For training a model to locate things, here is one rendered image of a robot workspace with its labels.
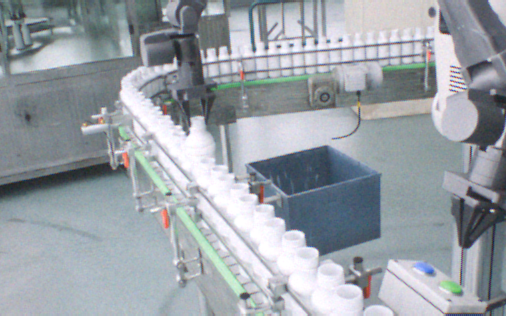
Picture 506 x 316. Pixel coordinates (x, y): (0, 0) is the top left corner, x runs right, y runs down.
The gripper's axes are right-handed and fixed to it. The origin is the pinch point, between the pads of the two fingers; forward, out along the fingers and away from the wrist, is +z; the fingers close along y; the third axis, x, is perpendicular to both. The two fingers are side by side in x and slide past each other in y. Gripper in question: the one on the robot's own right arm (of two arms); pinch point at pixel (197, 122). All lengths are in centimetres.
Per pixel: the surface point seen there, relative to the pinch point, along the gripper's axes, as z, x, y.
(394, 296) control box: 16, 59, -12
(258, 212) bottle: 8.9, 34.0, 0.2
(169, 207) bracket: 15.7, 7.6, 11.0
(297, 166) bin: 35, -39, -44
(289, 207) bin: 32.6, -8.7, -25.9
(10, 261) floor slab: 124, -205, 64
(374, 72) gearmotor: 24, -97, -115
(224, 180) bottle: 8.8, 16.2, 0.3
